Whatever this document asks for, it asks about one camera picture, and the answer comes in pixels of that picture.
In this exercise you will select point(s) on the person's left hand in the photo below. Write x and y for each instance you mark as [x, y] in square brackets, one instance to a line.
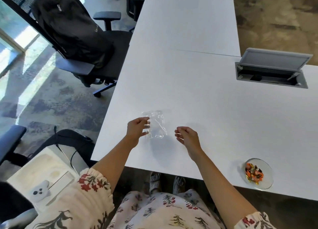
[135, 130]

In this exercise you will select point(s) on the person's left grey shoe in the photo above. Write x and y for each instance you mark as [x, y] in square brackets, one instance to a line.
[155, 182]

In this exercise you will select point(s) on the clear glass bowl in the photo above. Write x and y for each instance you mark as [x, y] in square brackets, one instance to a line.
[267, 173]

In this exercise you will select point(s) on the blue padded chair armrest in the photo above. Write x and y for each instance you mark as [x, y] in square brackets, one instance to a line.
[11, 139]

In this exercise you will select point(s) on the person's grey shoe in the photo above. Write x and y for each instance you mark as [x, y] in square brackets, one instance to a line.
[179, 184]
[155, 182]

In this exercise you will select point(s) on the person's right grey shoe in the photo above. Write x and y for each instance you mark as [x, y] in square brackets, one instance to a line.
[179, 184]

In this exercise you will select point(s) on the pile of wrapped candies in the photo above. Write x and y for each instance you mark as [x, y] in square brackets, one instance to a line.
[254, 174]

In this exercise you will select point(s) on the black mesh office chair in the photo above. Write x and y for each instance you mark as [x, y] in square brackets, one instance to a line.
[109, 52]

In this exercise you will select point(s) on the white slim box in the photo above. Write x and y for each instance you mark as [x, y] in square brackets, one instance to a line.
[60, 186]

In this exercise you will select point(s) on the person's right fingers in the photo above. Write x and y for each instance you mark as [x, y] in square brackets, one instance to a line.
[180, 134]

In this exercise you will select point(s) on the person's left forearm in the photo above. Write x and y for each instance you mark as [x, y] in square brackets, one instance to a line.
[114, 161]

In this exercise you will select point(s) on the clear plastic bag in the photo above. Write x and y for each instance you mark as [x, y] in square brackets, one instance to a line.
[157, 125]

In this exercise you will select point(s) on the person's right forearm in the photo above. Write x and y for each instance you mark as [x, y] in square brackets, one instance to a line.
[221, 189]

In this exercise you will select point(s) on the white floral dress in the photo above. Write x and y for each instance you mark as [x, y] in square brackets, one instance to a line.
[154, 211]

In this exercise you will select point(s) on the black bag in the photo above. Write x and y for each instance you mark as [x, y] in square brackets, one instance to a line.
[74, 143]

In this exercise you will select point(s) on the white flat box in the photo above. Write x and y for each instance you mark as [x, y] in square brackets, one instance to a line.
[39, 165]

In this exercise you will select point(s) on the white game controller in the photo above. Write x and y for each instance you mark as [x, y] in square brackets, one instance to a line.
[39, 192]

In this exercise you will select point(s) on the black backpack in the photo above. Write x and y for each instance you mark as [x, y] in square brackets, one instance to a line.
[72, 30]

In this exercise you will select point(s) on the person's left thumb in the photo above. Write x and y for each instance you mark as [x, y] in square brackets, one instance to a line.
[144, 133]

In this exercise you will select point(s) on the person's right hand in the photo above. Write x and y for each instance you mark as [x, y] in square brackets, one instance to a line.
[191, 139]

